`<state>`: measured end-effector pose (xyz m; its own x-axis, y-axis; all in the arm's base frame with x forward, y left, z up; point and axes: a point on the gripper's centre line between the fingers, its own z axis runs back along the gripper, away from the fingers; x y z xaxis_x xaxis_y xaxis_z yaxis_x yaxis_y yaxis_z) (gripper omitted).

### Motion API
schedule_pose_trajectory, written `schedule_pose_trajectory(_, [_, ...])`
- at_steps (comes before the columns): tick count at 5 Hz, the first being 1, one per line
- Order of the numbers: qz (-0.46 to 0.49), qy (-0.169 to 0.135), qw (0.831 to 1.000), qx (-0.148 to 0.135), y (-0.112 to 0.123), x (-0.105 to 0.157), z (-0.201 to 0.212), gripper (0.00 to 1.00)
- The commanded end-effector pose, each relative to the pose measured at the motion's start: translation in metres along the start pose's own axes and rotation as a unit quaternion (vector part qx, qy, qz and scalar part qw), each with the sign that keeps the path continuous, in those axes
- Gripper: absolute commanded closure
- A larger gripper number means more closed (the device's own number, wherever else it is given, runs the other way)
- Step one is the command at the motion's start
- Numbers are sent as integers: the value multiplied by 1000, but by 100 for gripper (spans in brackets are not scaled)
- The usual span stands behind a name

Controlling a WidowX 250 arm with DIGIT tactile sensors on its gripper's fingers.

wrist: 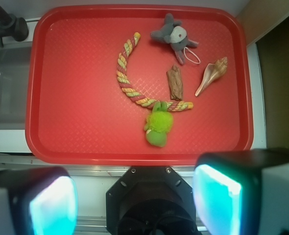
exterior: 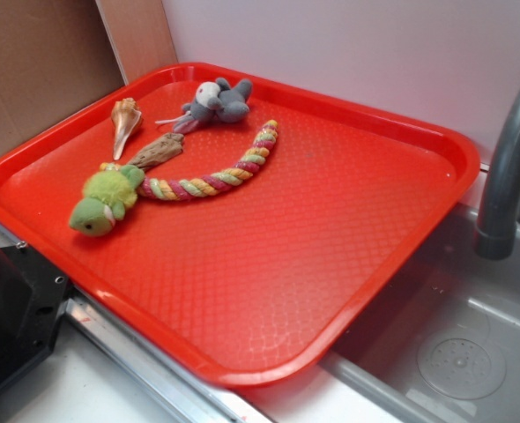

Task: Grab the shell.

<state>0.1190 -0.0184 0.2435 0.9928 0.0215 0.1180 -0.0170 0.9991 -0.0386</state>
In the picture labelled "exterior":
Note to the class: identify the green plush turtle rope toy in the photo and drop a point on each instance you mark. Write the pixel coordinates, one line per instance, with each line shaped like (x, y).
(115, 188)

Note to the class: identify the red plastic tray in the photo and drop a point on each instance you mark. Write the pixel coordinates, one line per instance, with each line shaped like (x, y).
(250, 286)

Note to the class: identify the grey sink faucet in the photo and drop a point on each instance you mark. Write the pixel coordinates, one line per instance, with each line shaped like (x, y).
(499, 210)

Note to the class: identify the tan spiral seashell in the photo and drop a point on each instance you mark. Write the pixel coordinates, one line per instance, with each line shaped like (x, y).
(127, 118)

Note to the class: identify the brown cardboard panel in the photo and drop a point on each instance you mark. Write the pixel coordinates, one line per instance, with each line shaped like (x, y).
(57, 57)

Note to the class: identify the silver metal rail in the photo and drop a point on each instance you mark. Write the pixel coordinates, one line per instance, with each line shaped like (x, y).
(102, 371)

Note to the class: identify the grey plush mouse toy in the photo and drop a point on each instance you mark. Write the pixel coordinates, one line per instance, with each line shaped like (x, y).
(213, 101)

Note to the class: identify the grey plastic sink basin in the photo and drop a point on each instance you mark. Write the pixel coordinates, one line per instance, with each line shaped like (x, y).
(441, 341)

